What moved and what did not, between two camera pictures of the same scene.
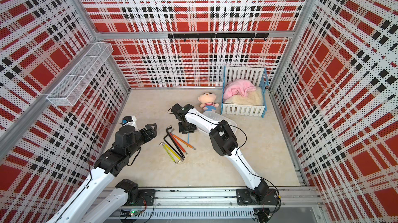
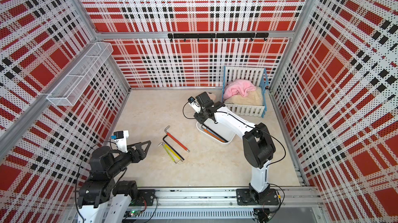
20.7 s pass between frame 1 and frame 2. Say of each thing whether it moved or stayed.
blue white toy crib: stayed
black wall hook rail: stayed
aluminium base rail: stayed
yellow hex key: stayed
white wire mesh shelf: stayed
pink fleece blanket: stayed
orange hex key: moved
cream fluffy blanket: stayed
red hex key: moved
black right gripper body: moved
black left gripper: moved
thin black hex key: stayed
